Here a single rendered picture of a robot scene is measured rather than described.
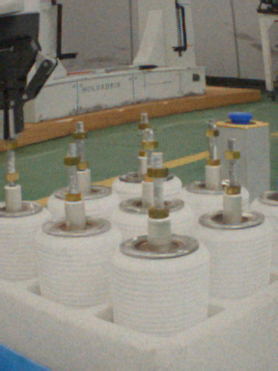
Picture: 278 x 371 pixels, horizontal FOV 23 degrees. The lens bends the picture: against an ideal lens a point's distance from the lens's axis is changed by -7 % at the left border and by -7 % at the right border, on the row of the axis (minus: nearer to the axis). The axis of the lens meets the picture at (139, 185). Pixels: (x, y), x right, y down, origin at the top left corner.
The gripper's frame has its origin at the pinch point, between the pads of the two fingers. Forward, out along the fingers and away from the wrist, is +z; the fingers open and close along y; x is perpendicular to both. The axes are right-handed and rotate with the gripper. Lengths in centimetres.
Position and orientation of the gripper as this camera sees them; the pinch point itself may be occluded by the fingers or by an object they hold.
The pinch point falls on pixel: (10, 123)
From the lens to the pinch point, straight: 84.7
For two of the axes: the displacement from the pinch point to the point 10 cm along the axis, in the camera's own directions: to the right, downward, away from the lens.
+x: -2.7, 2.2, -9.4
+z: 0.4, 9.8, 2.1
